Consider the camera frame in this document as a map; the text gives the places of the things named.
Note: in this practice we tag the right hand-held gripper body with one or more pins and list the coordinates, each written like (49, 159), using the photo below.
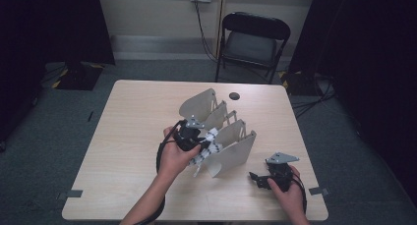
(281, 176)

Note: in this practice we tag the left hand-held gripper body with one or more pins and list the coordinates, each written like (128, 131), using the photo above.
(188, 138)

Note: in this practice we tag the white black-striped cloth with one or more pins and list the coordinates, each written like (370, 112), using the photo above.
(211, 146)

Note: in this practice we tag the grey metal divider rack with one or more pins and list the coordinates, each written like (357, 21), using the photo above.
(234, 153)

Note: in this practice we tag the person's right hand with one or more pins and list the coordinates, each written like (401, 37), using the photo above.
(294, 201)

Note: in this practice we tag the person's left hand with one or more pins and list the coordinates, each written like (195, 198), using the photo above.
(173, 162)

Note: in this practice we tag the grey tape strip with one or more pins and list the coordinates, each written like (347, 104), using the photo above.
(318, 191)
(70, 194)

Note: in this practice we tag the black round table grommet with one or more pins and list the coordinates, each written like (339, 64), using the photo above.
(234, 96)

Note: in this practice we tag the black folding chair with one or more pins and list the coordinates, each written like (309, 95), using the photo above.
(250, 48)

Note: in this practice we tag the black stand base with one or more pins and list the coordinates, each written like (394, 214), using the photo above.
(78, 76)

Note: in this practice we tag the black curtain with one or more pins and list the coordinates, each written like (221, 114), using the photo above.
(49, 28)
(367, 54)

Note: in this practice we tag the beige wall conduit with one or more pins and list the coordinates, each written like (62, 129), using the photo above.
(222, 22)

